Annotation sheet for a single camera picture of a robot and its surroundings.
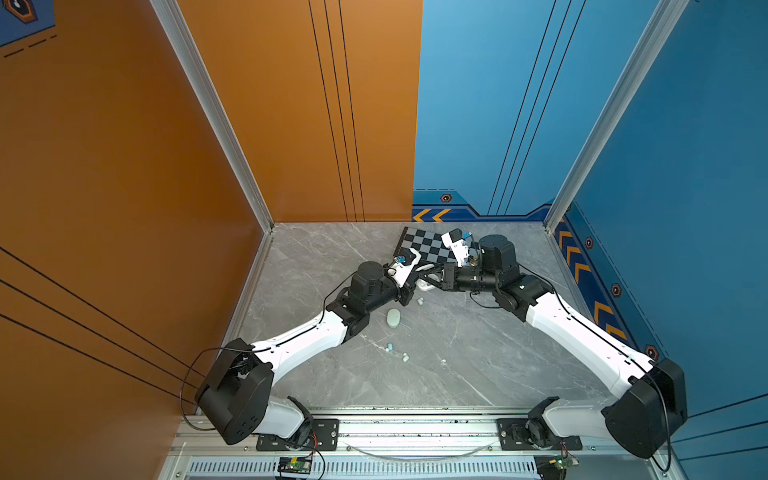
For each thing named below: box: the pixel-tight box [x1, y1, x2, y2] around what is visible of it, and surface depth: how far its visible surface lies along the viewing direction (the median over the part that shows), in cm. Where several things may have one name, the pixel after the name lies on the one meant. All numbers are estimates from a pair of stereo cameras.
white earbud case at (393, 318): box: [386, 308, 401, 329], surface depth 93 cm
